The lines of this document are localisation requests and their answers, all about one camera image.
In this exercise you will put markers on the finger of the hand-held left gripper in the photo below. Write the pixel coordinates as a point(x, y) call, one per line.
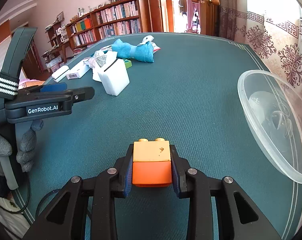
point(53, 87)
point(53, 102)

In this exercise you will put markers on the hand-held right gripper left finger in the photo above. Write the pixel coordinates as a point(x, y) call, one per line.
point(128, 177)

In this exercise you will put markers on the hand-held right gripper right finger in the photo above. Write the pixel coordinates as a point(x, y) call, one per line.
point(175, 177)

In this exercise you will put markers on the orange and yellow toy block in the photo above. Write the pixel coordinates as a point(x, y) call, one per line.
point(151, 172)

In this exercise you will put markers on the white medicine box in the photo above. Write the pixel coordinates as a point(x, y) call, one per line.
point(77, 71)

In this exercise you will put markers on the white plastic bag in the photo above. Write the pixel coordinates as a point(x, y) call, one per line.
point(96, 76)

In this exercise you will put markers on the white printed plastic packet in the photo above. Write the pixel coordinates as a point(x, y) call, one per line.
point(101, 60)

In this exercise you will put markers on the white sponge with black layer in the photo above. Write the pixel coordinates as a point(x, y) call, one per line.
point(114, 80)

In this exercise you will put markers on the green dotted toy block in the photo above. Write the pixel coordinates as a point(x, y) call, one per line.
point(128, 63)

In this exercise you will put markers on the blue towel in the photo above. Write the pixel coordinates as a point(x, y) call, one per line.
point(141, 52)

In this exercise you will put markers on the clear plastic bowl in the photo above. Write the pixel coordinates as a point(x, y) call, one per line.
point(265, 135)

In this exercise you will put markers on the small red white packet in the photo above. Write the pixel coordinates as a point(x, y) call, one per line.
point(156, 47)

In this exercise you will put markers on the person's left hand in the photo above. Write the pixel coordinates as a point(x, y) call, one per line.
point(26, 142)

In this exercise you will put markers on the white rectangular case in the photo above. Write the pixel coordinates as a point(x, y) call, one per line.
point(60, 73)

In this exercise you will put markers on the pink cloth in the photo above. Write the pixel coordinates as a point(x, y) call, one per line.
point(28, 83)

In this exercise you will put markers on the small wooden shelf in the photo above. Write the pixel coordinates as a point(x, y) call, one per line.
point(57, 37)

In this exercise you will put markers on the shelved books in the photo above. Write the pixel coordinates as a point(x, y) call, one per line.
point(118, 15)

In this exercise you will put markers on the wooden bookshelf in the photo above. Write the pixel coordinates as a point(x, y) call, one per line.
point(143, 12)

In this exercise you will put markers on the white cloth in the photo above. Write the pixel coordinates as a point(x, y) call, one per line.
point(6, 225)

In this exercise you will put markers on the hanging mauve pants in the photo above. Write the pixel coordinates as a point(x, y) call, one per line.
point(193, 10)

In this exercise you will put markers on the patterned white curtain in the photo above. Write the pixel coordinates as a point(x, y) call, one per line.
point(278, 42)

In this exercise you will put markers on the grey brown curtain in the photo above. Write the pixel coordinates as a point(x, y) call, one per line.
point(227, 10)

